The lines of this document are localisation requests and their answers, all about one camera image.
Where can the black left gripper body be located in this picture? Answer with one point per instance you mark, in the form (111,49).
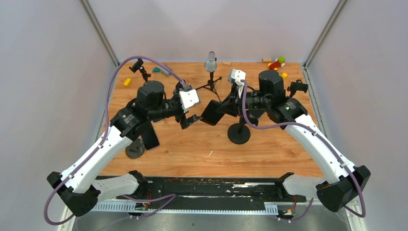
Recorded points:
(171,109)

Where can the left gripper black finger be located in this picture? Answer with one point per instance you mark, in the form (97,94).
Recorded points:
(179,92)
(186,122)

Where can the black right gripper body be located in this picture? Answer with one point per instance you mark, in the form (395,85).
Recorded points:
(254,100)

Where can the black smartphone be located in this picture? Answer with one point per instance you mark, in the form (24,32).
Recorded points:
(211,115)
(149,137)

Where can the black phone stand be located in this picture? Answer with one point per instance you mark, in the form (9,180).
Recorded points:
(138,66)
(296,86)
(239,133)

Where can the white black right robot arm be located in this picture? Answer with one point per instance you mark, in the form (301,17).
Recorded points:
(342,180)

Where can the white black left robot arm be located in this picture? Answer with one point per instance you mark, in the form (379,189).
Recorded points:
(78,186)

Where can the grey round stand base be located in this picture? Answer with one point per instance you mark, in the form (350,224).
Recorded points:
(136,149)

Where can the blue grey toy bricks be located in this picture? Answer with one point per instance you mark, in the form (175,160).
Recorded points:
(164,72)

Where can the teal toy block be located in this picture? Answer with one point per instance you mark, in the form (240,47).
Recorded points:
(156,70)

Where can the wooden cylinder block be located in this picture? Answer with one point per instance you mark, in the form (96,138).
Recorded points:
(266,60)

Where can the red toy brick car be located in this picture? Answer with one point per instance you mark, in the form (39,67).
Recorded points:
(279,62)

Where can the yellow toy brick left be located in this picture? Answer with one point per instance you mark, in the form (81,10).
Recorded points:
(127,82)

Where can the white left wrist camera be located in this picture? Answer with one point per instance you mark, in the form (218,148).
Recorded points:
(188,99)

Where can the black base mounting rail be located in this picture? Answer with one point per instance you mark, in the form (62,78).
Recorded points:
(201,193)

